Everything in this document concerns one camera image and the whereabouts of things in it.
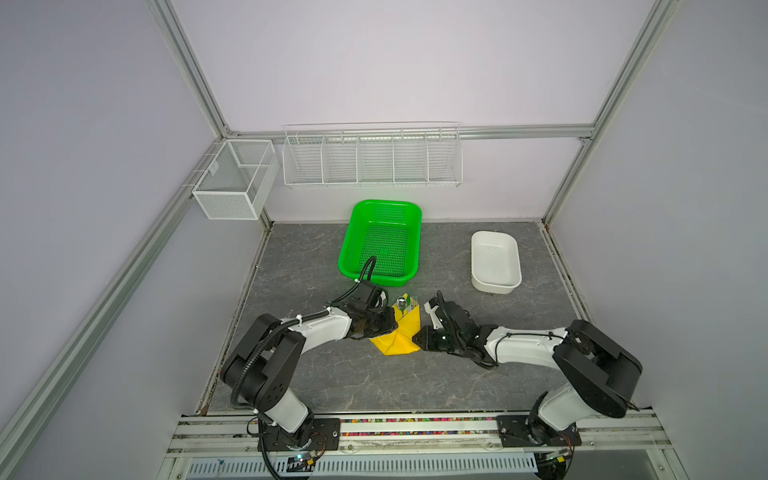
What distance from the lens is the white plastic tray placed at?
3.40ft

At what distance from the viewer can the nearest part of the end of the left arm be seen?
27.8 inches

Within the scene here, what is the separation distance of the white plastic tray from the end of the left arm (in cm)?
36
